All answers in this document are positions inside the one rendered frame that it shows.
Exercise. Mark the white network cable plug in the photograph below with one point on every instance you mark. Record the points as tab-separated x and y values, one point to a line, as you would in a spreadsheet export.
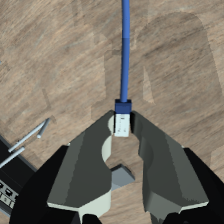
122	110

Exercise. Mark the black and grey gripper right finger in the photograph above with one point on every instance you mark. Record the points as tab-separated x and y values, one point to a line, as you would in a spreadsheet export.
176	179

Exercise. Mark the blue cable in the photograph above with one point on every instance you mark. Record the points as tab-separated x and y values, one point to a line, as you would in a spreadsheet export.
125	50

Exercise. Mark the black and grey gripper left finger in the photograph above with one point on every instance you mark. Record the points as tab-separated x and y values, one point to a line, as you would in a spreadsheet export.
74	181

